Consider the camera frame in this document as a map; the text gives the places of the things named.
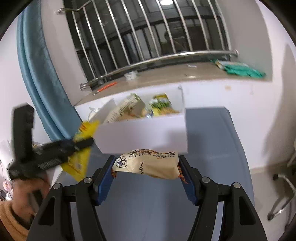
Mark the small white wrapper on sill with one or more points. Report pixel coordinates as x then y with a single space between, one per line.
191 66

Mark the crumpled white wrapper on sill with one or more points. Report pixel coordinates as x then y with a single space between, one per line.
131 75

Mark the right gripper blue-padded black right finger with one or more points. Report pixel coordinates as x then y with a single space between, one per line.
240 220

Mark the white cardboard box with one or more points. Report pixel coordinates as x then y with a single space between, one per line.
162 133

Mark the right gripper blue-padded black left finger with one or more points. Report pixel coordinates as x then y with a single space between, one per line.
69 208

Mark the orange pen on sill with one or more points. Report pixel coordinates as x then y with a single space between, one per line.
104 88

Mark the white office chair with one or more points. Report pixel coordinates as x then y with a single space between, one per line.
289 186

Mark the beige orange waffle snack packet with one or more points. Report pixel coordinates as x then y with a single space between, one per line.
149 162

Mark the blue curtain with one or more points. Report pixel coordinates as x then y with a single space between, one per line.
58 116

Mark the orange sleeved forearm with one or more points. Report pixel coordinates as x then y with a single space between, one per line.
15 220

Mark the small green yellow snack packet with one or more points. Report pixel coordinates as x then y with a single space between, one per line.
161 105

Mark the green plastic package on sill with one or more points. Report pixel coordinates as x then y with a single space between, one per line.
239 69

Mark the steel window guard rail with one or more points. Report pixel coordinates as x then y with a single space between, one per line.
113 38

